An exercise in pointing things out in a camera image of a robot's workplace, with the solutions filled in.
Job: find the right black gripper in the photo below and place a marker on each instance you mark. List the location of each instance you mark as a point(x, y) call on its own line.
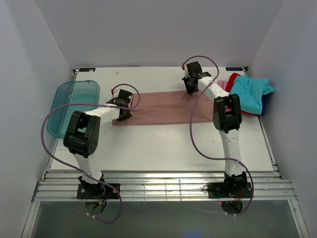
point(189, 90)

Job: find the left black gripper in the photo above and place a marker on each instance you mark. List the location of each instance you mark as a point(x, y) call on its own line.
point(127, 116)

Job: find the dusty pink t shirt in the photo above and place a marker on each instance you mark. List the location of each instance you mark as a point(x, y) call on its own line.
point(173, 107)

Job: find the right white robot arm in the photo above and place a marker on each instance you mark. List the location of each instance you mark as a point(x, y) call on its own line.
point(227, 118)

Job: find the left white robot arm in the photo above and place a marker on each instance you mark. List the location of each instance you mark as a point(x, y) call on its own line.
point(82, 137)

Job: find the light pink folded t shirt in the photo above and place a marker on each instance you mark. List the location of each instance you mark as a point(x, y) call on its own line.
point(223, 84)

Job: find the red folded t shirt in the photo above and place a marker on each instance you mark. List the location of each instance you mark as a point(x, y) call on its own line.
point(230, 85)

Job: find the teal plastic tray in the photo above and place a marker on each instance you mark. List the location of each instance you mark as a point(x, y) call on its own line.
point(79, 96)

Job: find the cyan folded t shirt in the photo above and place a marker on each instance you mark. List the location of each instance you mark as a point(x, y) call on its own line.
point(250, 92)

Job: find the dark blue folded t shirt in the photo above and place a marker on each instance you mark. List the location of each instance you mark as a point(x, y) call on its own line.
point(265, 100)

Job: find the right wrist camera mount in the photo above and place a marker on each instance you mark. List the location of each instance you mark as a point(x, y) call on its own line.
point(184, 68)

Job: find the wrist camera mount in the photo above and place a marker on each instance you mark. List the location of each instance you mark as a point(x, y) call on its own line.
point(115, 93)
point(184, 68)

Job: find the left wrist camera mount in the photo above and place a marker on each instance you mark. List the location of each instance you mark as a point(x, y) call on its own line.
point(115, 93)

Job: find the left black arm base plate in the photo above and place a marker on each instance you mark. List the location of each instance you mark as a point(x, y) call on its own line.
point(106, 191)

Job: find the aluminium rail frame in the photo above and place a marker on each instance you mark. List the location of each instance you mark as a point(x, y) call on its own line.
point(181, 186)

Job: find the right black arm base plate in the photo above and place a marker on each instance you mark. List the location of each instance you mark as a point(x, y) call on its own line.
point(218, 190)

